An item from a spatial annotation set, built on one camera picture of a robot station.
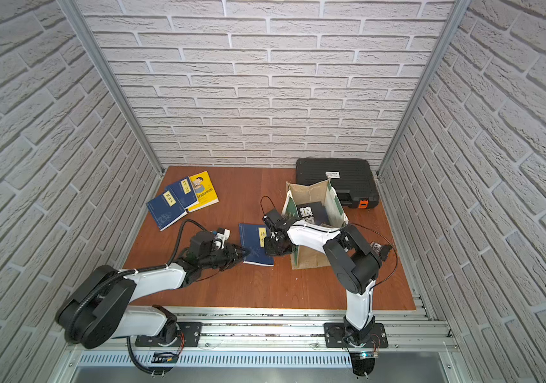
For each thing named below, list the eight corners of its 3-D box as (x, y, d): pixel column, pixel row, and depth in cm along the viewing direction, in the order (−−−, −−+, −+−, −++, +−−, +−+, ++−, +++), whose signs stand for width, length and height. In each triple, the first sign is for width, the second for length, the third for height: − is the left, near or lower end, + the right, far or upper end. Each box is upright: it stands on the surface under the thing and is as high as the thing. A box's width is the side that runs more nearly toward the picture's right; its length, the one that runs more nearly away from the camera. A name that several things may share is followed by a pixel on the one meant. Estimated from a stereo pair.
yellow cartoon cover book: (189, 212, 105) (187, 209, 104) (190, 176, 119) (189, 173, 118) (218, 207, 107) (217, 205, 106) (217, 172, 121) (216, 169, 120)
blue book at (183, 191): (183, 210, 106) (181, 207, 104) (170, 188, 114) (168, 184, 112) (203, 200, 109) (201, 197, 107) (189, 180, 117) (187, 176, 115)
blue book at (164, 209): (160, 230, 100) (158, 227, 98) (145, 206, 107) (142, 203, 105) (188, 214, 105) (186, 210, 103) (171, 192, 113) (169, 189, 111)
